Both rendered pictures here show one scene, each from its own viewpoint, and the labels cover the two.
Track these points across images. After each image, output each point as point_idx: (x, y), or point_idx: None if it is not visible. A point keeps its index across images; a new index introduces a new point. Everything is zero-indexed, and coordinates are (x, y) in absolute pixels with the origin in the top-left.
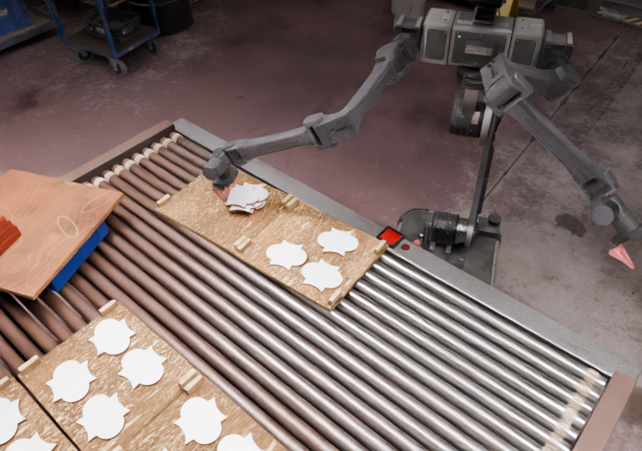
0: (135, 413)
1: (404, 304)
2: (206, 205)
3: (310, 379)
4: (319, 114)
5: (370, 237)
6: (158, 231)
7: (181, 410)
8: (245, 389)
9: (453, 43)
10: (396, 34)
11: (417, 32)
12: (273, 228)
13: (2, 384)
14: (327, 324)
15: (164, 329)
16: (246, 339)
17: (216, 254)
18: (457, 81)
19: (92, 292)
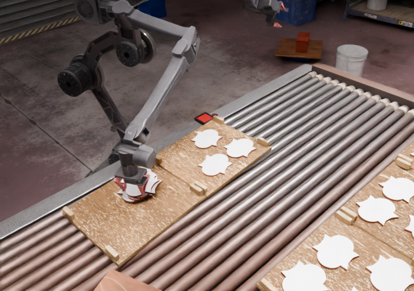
0: (380, 253)
1: (262, 122)
2: (132, 218)
3: (324, 163)
4: (179, 42)
5: (205, 125)
6: (146, 269)
7: (371, 221)
8: (339, 193)
9: None
10: (100, 4)
11: None
12: (181, 172)
13: None
14: (281, 151)
15: (286, 246)
16: (296, 191)
17: (198, 214)
18: None
19: None
